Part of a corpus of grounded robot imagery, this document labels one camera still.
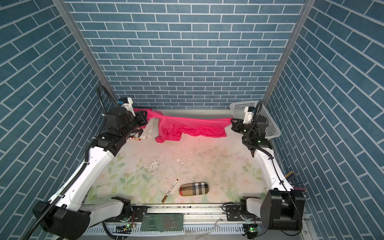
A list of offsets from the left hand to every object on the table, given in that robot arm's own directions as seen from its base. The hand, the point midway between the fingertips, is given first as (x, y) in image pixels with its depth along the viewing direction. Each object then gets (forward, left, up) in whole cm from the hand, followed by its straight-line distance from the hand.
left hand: (149, 111), depth 73 cm
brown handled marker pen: (-28, -9, -33) cm, 45 cm away
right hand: (+1, -42, -6) cm, 43 cm away
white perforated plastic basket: (+28, -56, -28) cm, 69 cm away
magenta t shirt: (+10, -8, -26) cm, 29 cm away
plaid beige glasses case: (-29, -22, -30) cm, 47 cm away
